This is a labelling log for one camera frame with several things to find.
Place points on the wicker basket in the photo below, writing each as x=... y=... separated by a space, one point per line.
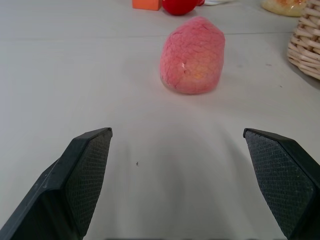
x=306 y=42

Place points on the yellow pale fruit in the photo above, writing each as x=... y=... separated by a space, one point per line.
x=285 y=6

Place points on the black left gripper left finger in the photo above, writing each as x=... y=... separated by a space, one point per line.
x=62 y=185

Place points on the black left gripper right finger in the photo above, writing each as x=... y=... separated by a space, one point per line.
x=282 y=180

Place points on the red round object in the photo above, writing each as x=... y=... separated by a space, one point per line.
x=178 y=6

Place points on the orange block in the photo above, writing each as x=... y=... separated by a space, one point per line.
x=146 y=4

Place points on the pink peach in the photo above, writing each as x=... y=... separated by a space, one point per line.
x=192 y=56

